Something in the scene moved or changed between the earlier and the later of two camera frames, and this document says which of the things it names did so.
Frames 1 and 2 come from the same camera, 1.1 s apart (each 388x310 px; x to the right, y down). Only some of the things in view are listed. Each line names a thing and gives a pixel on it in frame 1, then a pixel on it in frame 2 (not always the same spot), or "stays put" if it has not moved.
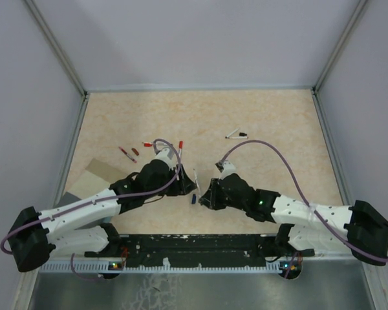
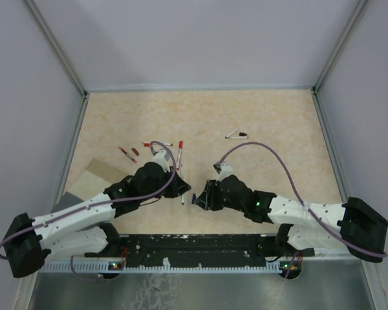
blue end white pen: (196, 181) -> (182, 196)
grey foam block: (67, 199) stays put
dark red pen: (130, 157) stays put
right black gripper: (210, 198) stays put
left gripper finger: (187, 185) -> (178, 186)
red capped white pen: (180, 145) stays put
